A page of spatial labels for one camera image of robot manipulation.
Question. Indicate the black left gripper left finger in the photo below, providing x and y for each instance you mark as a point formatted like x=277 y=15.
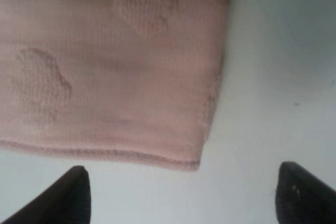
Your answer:
x=67 y=200

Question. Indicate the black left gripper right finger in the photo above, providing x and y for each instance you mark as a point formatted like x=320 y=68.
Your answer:
x=301 y=197

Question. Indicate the pink terry towel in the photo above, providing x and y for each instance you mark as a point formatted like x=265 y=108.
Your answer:
x=119 y=80

